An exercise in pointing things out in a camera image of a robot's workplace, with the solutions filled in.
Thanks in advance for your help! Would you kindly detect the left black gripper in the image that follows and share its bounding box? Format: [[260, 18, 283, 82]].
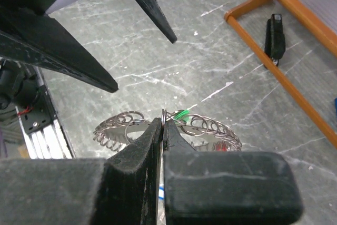
[[1, 0, 118, 93]]

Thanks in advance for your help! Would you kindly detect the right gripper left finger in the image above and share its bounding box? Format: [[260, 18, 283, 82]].
[[1, 118, 161, 224]]

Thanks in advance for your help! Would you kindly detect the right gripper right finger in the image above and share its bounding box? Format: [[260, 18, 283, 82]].
[[163, 121, 303, 224]]

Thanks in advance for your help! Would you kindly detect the large metal keyring chain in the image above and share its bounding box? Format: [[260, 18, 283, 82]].
[[93, 109, 243, 153]]

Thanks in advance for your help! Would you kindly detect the green key tag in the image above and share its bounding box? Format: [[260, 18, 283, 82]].
[[172, 110, 190, 121]]

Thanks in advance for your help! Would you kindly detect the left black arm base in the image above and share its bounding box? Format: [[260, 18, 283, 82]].
[[1, 59, 56, 135]]

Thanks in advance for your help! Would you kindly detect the black stapler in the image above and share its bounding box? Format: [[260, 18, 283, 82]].
[[264, 14, 286, 66]]

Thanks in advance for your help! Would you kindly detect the blue stapler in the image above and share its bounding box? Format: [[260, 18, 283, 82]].
[[334, 98, 337, 111]]

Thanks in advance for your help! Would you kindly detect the wooden three-tier shelf rack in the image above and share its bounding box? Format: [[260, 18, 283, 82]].
[[225, 0, 336, 146]]

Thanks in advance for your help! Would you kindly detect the aluminium mounting rail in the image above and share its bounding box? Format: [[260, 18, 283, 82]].
[[16, 67, 75, 159]]

